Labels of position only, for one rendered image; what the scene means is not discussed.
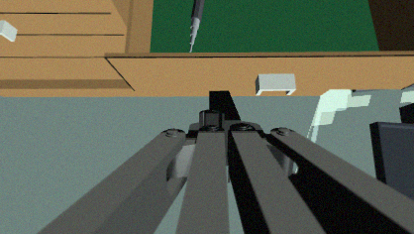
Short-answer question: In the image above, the brown wooden chest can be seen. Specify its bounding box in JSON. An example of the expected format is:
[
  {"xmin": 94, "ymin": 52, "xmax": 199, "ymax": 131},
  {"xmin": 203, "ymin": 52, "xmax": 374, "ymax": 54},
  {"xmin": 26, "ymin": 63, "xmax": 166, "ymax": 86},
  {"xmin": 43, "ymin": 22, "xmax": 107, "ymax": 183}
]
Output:
[{"xmin": 0, "ymin": 0, "xmax": 414, "ymax": 97}]

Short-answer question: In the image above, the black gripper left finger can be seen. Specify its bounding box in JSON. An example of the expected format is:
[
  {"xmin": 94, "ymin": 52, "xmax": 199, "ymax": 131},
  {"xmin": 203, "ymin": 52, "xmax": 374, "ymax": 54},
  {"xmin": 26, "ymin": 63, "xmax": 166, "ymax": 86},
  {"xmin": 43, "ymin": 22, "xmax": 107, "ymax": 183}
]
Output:
[{"xmin": 37, "ymin": 91, "xmax": 230, "ymax": 234}]

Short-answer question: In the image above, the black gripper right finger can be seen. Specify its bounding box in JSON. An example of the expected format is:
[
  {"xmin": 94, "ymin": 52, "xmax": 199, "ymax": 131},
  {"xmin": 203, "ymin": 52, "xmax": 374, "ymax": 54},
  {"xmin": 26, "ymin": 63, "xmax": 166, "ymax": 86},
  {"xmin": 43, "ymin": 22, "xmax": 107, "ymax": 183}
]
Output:
[{"xmin": 219, "ymin": 91, "xmax": 414, "ymax": 234}]

